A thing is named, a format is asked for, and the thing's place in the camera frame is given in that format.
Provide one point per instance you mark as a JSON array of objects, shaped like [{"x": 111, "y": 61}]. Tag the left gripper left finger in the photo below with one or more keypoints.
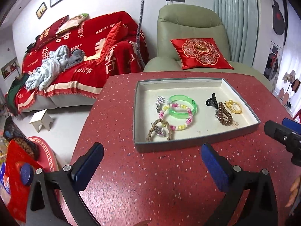
[{"x": 85, "y": 167}]

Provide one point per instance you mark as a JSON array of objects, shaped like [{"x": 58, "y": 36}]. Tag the green leather armchair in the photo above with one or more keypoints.
[{"x": 189, "y": 21}]

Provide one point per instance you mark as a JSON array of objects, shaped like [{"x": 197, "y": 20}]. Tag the grey jewelry tray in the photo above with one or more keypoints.
[{"x": 233, "y": 118}]

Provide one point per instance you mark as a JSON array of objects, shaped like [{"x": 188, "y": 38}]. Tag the red embroidered cushion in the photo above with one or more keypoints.
[{"x": 200, "y": 53}]

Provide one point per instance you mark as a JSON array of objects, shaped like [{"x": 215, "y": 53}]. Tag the light blue clothes pile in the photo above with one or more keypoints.
[{"x": 58, "y": 61}]

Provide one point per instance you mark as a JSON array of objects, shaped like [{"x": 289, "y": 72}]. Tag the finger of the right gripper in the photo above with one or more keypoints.
[
  {"x": 281, "y": 134},
  {"x": 291, "y": 124}
]

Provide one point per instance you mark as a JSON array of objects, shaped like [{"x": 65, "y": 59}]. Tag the red round stool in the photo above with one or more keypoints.
[{"x": 47, "y": 157}]

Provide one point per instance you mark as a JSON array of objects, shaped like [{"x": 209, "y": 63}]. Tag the red blanket covered sofa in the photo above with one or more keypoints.
[{"x": 112, "y": 44}]

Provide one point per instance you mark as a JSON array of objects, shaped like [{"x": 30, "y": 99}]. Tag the small white stool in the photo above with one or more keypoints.
[{"x": 41, "y": 119}]

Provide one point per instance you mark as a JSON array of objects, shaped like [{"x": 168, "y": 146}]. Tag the pale green curtain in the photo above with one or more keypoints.
[{"x": 240, "y": 19}]

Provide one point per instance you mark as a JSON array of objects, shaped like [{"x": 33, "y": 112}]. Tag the silver heart pendant brooch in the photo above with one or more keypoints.
[{"x": 159, "y": 131}]

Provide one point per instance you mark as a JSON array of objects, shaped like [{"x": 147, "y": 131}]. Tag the red bag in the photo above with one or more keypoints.
[{"x": 17, "y": 205}]

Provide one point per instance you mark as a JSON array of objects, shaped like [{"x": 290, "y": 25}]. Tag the person's right hand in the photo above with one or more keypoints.
[{"x": 293, "y": 191}]

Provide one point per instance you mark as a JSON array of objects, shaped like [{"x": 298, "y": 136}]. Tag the black hair claw clip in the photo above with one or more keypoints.
[{"x": 212, "y": 101}]

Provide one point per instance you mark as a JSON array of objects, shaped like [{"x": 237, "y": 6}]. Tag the wall picture frame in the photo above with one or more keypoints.
[{"x": 41, "y": 10}]

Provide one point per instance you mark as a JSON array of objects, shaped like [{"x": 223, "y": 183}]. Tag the jar with blue lid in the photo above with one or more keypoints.
[{"x": 26, "y": 173}]

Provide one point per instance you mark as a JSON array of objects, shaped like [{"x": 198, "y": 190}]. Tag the silver star hair clip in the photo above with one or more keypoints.
[{"x": 159, "y": 103}]

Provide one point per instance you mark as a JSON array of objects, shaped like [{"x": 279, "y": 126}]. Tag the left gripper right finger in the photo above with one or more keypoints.
[{"x": 218, "y": 166}]

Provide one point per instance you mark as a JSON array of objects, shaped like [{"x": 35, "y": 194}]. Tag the red plastic chair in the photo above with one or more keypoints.
[{"x": 297, "y": 117}]

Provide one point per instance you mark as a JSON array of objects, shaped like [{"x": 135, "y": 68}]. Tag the green jade bangle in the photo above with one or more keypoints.
[{"x": 182, "y": 106}]

